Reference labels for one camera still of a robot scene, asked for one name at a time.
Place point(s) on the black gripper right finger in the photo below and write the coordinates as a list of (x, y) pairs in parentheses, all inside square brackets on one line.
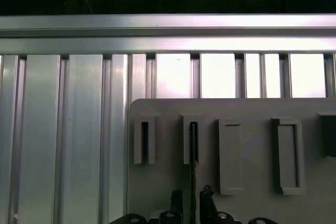
[(208, 208)]

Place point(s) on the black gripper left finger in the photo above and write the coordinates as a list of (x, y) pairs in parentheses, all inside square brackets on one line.
[(176, 208)]

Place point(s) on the blue RAM stick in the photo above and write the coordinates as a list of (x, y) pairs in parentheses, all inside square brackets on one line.
[(193, 176)]

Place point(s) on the grey parts rack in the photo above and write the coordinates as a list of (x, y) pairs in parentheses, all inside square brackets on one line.
[(252, 108)]

